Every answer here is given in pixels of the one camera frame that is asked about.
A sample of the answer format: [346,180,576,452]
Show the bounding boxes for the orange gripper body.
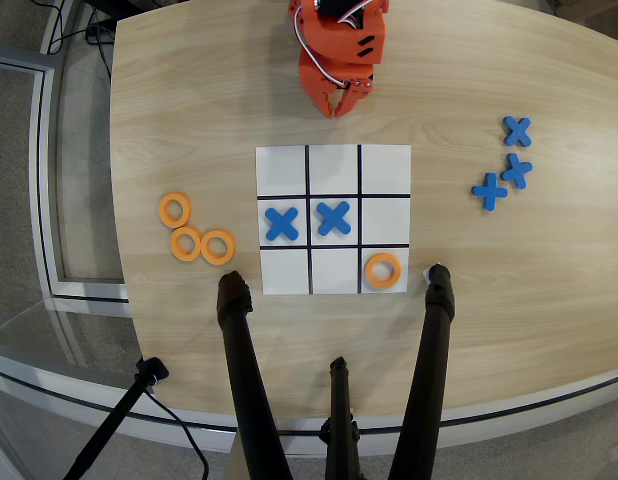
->
[298,13,388,100]

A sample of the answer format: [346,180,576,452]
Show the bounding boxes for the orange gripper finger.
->
[334,77,376,119]
[304,85,341,120]

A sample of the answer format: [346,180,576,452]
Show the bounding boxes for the orange foam ring piece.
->
[199,228,237,266]
[363,252,404,291]
[157,191,193,229]
[169,225,204,263]

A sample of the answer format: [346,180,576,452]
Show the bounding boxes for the blue foam cross piece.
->
[470,172,509,212]
[502,115,533,149]
[316,200,352,238]
[264,206,301,242]
[499,152,534,191]

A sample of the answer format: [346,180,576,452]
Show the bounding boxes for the white tic-tac-toe grid sheet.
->
[255,144,413,296]

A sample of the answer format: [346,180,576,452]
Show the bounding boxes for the thick black tripod leg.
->
[387,263,457,480]
[216,270,294,480]

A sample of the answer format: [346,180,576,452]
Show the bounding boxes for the thin black tripod leg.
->
[318,355,363,480]

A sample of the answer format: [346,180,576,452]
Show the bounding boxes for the slim black stand pole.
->
[62,356,171,480]

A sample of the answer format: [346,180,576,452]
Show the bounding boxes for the black floor cables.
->
[37,0,115,77]

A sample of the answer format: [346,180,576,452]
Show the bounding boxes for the white glass partition frame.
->
[0,42,131,306]

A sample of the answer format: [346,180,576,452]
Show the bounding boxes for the black stand cable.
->
[142,388,211,480]

